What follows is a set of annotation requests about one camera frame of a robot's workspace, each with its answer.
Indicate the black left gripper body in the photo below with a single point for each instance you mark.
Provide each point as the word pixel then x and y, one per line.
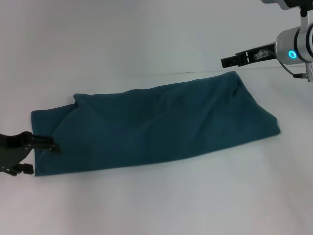
pixel 12 149

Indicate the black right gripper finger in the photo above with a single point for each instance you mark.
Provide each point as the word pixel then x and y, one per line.
pixel 236 60

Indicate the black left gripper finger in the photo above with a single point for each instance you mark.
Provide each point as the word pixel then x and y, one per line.
pixel 23 169
pixel 46 144

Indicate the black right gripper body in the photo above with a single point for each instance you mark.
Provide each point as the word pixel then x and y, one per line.
pixel 264 52

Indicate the teal blue shirt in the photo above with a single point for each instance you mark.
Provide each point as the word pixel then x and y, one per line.
pixel 156 127

